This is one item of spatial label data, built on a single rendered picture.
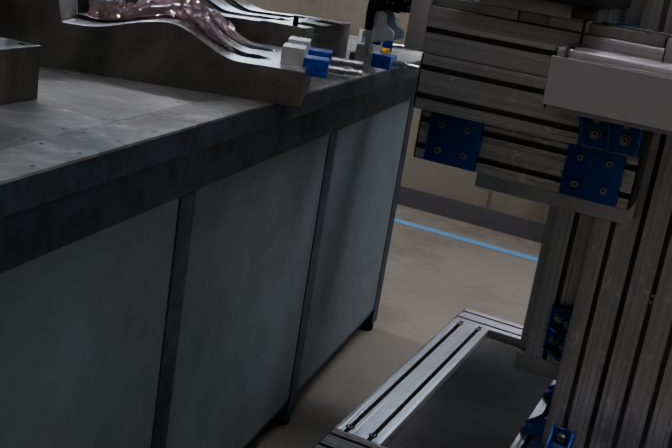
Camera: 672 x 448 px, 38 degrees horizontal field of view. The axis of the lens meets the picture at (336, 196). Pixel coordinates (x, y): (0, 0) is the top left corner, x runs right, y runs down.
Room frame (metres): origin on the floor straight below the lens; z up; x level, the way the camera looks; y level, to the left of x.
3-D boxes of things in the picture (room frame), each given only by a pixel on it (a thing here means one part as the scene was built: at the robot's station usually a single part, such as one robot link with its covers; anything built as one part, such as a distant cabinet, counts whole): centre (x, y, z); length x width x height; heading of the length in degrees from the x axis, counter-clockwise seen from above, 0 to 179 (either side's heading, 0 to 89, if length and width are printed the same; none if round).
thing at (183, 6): (1.60, 0.32, 0.90); 0.26 x 0.18 x 0.08; 90
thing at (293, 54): (1.55, 0.05, 0.85); 0.13 x 0.05 x 0.05; 90
